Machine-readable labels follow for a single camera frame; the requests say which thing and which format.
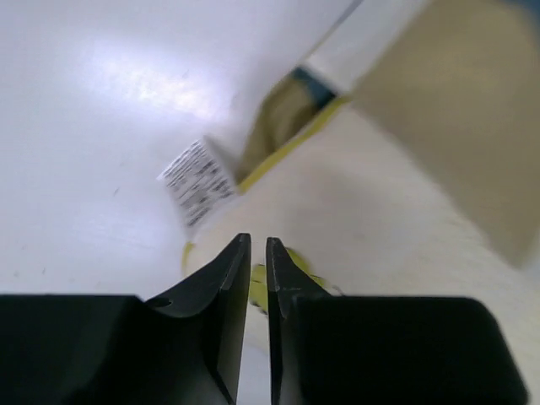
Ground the blue beige striped pillowcase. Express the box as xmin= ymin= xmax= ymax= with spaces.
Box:
xmin=235 ymin=0 xmax=540 ymax=267

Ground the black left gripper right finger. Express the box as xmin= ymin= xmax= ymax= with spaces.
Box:
xmin=266 ymin=238 xmax=529 ymax=404

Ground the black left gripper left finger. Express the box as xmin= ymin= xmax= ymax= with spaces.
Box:
xmin=1 ymin=234 xmax=251 ymax=404

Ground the cream yellow-edged pillow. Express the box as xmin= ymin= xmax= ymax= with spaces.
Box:
xmin=182 ymin=100 xmax=539 ymax=403

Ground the white pillow care label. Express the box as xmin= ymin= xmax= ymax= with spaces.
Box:
xmin=157 ymin=139 xmax=238 ymax=238

